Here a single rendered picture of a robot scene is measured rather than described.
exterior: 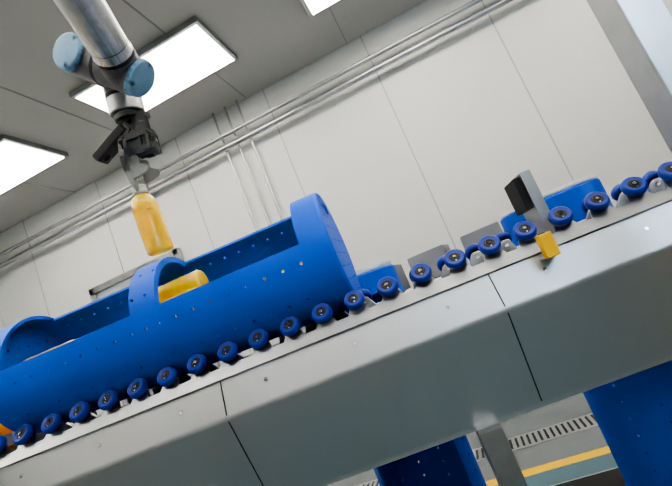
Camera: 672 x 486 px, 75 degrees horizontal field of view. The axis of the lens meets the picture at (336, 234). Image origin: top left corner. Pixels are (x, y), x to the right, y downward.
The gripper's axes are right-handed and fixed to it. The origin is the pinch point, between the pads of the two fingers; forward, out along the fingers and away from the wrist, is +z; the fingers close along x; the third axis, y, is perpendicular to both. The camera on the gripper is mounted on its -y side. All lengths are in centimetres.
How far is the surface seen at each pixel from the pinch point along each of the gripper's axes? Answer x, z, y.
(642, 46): -44, 16, 101
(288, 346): -18, 48, 32
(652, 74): -43, 21, 102
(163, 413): -18, 55, 2
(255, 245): 4.0, 23.0, 25.4
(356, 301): -19, 43, 49
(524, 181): -13, 28, 91
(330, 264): -20, 34, 46
